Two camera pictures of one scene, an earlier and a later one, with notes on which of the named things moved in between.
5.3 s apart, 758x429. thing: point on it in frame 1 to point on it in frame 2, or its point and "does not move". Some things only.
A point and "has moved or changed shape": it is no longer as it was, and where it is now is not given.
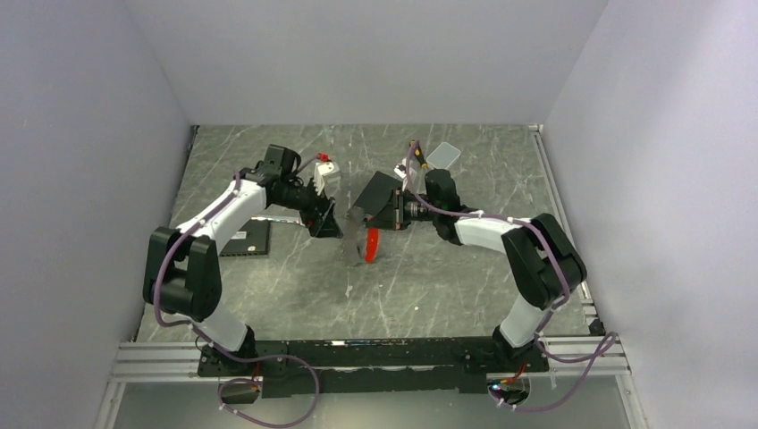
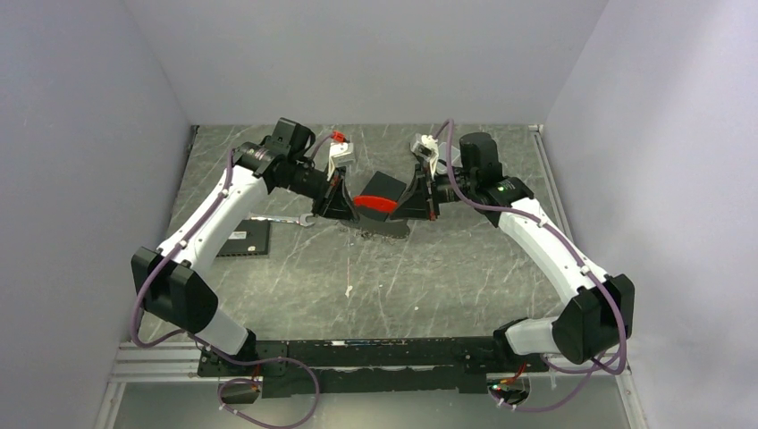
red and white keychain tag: [372, 239] has moved or changed shape
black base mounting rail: [370, 365] does not move
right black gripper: [392, 214] to [416, 203]
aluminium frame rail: [571, 361] does not move
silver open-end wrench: [275, 220] does not move
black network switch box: [254, 239] does not move
